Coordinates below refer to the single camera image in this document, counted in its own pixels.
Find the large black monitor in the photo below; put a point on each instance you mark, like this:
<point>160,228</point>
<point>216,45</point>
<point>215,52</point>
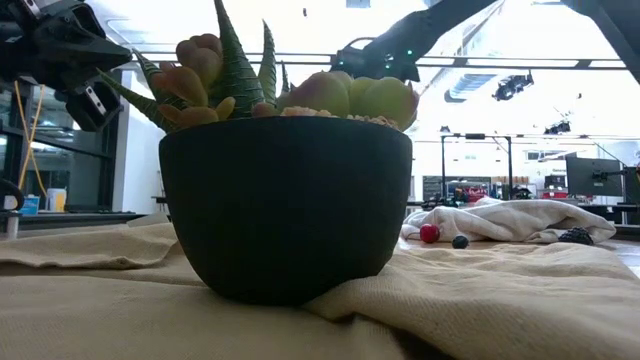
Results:
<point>580,185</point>

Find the small black ceiling fixture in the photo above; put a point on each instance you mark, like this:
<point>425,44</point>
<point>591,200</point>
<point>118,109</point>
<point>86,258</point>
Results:
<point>557,128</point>

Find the mixed succulents in black pot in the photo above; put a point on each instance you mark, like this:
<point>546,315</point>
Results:
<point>285,210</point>

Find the dark blueberry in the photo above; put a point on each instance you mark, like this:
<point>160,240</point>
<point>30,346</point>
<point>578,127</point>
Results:
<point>460,242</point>

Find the red cherry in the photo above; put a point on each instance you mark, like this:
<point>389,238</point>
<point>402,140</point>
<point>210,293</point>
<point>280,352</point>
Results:
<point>429,233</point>

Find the tan cloth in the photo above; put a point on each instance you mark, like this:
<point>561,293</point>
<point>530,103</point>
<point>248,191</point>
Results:
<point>500,300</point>

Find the white and yellow jar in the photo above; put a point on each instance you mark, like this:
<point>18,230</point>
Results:
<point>56,200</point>

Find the large black ceiling fixture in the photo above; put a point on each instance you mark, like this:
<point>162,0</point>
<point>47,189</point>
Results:
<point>510,86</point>

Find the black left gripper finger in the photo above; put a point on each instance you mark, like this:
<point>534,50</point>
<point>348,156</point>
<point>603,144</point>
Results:
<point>90,45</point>
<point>85,70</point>

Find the dark blackberry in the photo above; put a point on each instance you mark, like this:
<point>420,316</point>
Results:
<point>576,236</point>

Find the black desk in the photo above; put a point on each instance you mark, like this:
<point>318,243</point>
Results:
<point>631,216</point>

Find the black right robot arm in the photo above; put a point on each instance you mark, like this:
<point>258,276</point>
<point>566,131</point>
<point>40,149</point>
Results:
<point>425,30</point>

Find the black stand frame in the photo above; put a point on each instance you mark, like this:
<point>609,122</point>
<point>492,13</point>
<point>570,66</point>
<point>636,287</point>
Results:
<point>475,136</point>

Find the dark window frame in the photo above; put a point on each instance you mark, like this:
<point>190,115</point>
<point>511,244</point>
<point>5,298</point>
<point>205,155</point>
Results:
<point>105,165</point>

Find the white post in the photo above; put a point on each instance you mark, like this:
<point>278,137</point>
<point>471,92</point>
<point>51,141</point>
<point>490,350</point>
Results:
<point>12,226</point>

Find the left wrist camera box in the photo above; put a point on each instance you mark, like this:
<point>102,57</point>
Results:
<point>92,107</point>

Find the blue box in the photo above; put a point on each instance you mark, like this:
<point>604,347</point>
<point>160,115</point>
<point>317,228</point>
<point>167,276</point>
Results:
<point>30,205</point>

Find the white checked towel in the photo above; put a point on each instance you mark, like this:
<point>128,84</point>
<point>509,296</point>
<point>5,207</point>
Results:
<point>510,220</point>

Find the cluttered background workbench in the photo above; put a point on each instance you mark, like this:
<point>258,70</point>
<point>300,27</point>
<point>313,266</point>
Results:
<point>470,192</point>

